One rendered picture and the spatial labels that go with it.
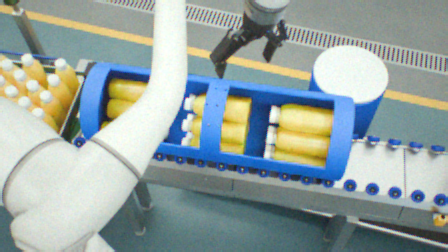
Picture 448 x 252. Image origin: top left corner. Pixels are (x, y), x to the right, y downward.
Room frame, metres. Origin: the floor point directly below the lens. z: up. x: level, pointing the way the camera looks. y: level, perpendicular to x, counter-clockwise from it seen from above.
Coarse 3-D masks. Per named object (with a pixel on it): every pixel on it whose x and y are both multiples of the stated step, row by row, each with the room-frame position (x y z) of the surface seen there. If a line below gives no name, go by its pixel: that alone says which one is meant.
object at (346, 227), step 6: (342, 222) 0.75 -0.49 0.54; (348, 222) 0.72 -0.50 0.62; (354, 222) 0.72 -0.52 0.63; (342, 228) 0.73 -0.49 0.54; (348, 228) 0.72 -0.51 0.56; (354, 228) 0.72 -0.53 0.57; (336, 234) 0.75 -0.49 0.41; (342, 234) 0.72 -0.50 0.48; (348, 234) 0.72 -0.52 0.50; (336, 240) 0.72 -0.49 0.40; (342, 240) 0.72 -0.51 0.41; (330, 246) 0.75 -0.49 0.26; (336, 246) 0.72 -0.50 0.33; (342, 246) 0.72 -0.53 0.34
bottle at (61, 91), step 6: (60, 84) 1.09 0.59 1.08; (66, 84) 1.11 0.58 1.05; (48, 90) 1.08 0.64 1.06; (54, 90) 1.07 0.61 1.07; (60, 90) 1.07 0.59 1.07; (66, 90) 1.08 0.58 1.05; (54, 96) 1.06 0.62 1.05; (60, 96) 1.06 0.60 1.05; (66, 96) 1.07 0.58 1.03; (66, 102) 1.06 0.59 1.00; (66, 108) 1.06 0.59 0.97
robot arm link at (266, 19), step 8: (248, 0) 0.74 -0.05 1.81; (248, 8) 0.74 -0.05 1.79; (256, 8) 0.72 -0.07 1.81; (264, 8) 0.71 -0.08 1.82; (280, 8) 0.71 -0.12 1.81; (248, 16) 0.73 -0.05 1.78; (256, 16) 0.72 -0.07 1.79; (264, 16) 0.71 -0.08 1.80; (272, 16) 0.71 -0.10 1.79; (280, 16) 0.72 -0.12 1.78; (264, 24) 0.71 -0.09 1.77
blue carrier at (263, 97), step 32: (96, 64) 1.07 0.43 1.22; (96, 96) 0.93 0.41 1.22; (224, 96) 0.92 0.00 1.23; (256, 96) 1.03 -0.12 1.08; (288, 96) 1.01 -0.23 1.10; (320, 96) 0.92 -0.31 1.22; (96, 128) 0.86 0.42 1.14; (256, 128) 0.96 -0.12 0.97; (352, 128) 0.80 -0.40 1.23; (224, 160) 0.77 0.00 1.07; (256, 160) 0.75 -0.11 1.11
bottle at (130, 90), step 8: (112, 80) 1.05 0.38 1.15; (120, 80) 1.05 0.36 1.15; (128, 80) 1.05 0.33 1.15; (112, 88) 1.02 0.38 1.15; (120, 88) 1.02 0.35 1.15; (128, 88) 1.01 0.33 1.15; (136, 88) 1.01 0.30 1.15; (144, 88) 1.01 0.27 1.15; (112, 96) 1.00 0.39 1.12; (120, 96) 1.00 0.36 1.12; (128, 96) 1.00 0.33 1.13; (136, 96) 0.99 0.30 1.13
